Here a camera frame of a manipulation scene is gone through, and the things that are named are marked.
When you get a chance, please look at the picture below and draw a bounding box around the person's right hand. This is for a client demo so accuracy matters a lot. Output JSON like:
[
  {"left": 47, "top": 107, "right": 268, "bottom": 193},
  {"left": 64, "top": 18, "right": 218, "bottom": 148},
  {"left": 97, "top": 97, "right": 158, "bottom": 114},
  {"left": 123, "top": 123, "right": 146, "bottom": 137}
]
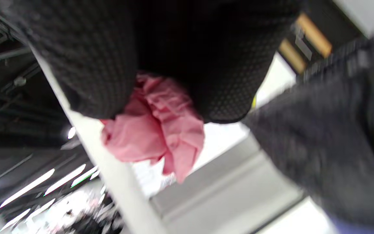
[{"left": 10, "top": 0, "right": 306, "bottom": 124}]

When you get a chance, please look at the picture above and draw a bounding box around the pink paper ball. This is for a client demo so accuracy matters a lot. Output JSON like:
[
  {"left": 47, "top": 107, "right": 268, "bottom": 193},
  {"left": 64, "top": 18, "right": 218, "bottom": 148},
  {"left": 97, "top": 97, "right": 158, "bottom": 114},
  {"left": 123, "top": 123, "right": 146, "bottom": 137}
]
[{"left": 100, "top": 73, "right": 205, "bottom": 184}]

